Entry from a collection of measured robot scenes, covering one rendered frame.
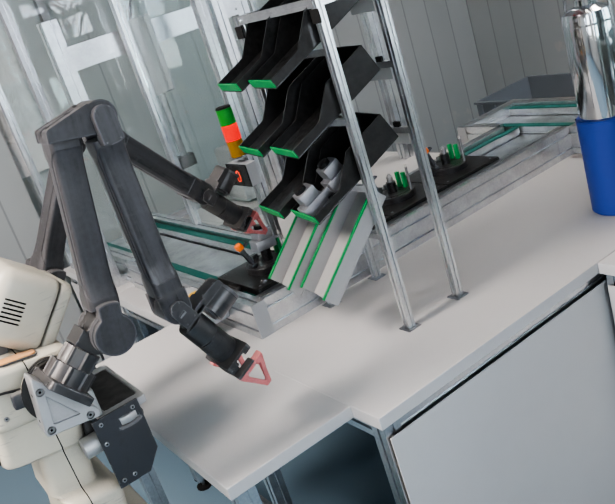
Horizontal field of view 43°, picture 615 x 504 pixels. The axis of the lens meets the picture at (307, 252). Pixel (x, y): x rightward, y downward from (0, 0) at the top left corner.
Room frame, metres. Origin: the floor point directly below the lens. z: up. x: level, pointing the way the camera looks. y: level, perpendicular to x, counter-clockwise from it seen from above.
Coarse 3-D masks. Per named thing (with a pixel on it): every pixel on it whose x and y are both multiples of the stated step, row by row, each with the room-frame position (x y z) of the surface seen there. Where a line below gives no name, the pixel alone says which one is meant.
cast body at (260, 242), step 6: (258, 228) 2.15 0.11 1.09; (270, 228) 2.16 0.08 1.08; (252, 234) 2.17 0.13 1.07; (258, 234) 2.14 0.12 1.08; (270, 234) 2.16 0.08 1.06; (252, 240) 2.17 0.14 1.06; (258, 240) 2.15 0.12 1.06; (264, 240) 2.15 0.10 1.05; (270, 240) 2.15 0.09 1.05; (252, 246) 2.16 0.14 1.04; (258, 246) 2.13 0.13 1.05; (264, 246) 2.14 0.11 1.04; (270, 246) 2.15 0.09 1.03
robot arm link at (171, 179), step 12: (132, 144) 1.88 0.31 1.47; (132, 156) 1.88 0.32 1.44; (144, 156) 1.90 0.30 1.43; (156, 156) 1.93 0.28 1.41; (144, 168) 1.91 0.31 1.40; (156, 168) 1.93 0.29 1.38; (168, 168) 1.96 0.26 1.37; (180, 168) 1.99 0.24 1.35; (168, 180) 1.96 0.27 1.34; (180, 180) 1.99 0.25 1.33; (192, 180) 2.01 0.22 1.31; (180, 192) 2.00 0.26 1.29; (192, 192) 2.01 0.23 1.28; (204, 204) 2.05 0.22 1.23
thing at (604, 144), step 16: (592, 128) 1.99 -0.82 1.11; (608, 128) 1.97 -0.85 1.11; (592, 144) 2.00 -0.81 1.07; (608, 144) 1.97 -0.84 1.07; (592, 160) 2.01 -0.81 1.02; (608, 160) 1.98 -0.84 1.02; (592, 176) 2.02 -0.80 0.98; (608, 176) 1.98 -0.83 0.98; (592, 192) 2.03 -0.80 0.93; (608, 192) 1.98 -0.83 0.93; (592, 208) 2.06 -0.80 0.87; (608, 208) 1.99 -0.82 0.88
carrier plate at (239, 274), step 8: (232, 272) 2.21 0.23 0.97; (240, 272) 2.19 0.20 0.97; (224, 280) 2.17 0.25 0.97; (232, 280) 2.14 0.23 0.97; (240, 280) 2.12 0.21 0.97; (248, 280) 2.10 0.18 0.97; (256, 280) 2.08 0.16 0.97; (272, 280) 2.04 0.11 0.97; (248, 288) 2.05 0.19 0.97; (256, 288) 2.02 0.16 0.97; (264, 288) 2.01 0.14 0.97
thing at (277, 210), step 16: (336, 128) 1.90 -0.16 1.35; (320, 144) 1.89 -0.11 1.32; (288, 160) 1.99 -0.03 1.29; (304, 160) 2.00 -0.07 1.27; (288, 176) 1.98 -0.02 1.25; (304, 176) 1.86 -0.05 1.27; (272, 192) 1.97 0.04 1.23; (288, 192) 1.94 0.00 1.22; (272, 208) 1.93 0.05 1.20; (288, 208) 1.84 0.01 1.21
